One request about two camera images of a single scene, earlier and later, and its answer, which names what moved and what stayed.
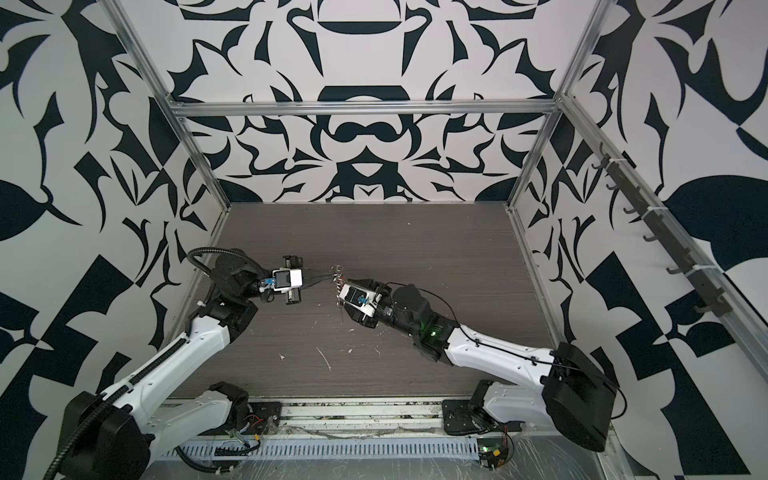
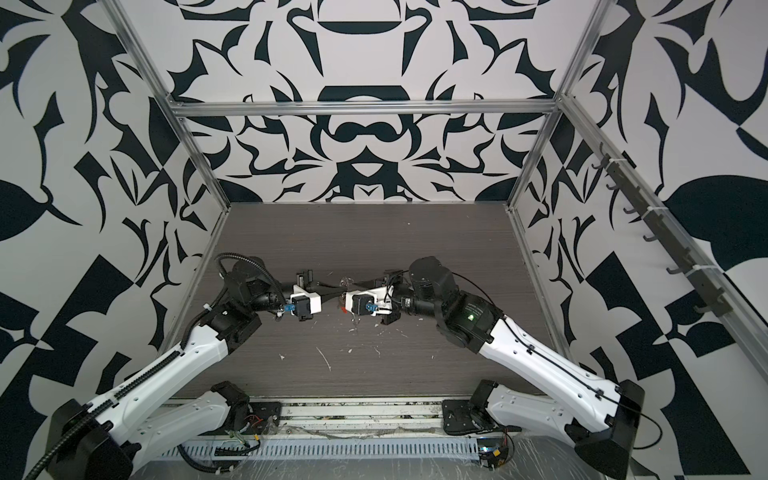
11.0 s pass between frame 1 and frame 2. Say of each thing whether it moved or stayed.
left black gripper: moved
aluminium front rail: stayed
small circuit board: stayed
